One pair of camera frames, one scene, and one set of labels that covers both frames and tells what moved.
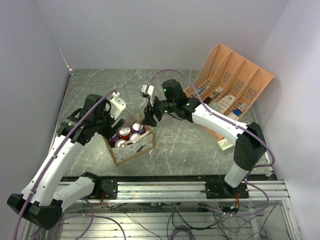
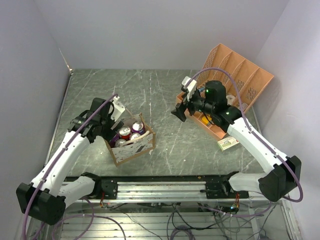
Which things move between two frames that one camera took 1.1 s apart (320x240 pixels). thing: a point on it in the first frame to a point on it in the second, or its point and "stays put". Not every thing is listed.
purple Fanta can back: (112, 141) stays put
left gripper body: (103, 126) stays put
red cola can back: (124, 131) stays put
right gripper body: (159, 108) to (199, 104)
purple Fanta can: (137, 127) stays put
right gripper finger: (149, 119) to (179, 111)
